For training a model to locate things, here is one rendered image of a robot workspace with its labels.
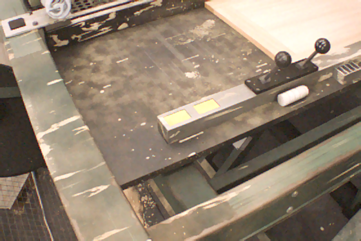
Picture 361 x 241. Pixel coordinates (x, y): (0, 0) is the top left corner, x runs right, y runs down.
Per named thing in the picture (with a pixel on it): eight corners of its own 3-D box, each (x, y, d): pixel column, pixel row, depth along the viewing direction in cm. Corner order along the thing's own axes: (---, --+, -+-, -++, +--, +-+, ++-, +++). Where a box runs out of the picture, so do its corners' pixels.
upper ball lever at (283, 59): (272, 87, 93) (298, 60, 81) (259, 92, 92) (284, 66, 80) (264, 73, 94) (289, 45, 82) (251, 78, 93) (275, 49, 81)
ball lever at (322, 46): (308, 73, 98) (336, 46, 85) (297, 77, 96) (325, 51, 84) (301, 60, 98) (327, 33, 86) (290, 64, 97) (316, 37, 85)
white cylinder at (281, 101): (283, 109, 93) (308, 98, 95) (285, 99, 90) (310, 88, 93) (276, 102, 94) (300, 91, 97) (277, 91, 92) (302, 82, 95)
